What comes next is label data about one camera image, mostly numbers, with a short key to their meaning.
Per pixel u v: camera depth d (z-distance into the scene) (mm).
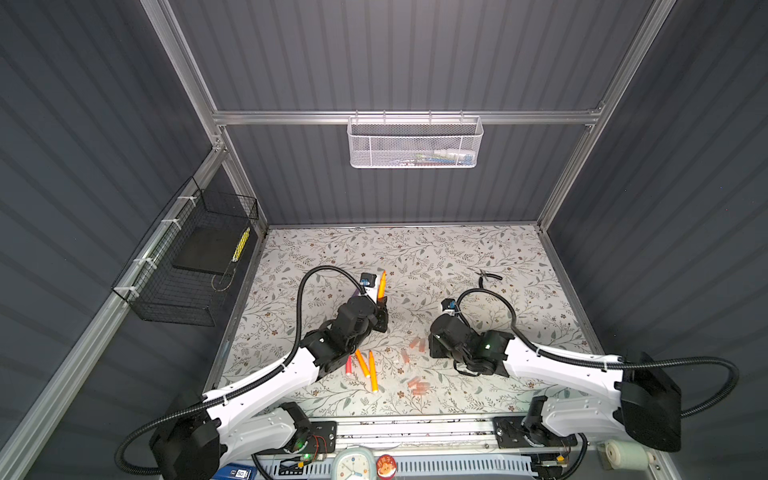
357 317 569
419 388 806
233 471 666
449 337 617
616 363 451
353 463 682
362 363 852
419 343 889
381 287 754
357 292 657
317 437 723
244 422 444
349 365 847
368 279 667
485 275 1051
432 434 756
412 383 824
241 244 784
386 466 693
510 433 736
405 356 867
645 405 414
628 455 640
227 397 430
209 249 757
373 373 829
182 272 718
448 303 742
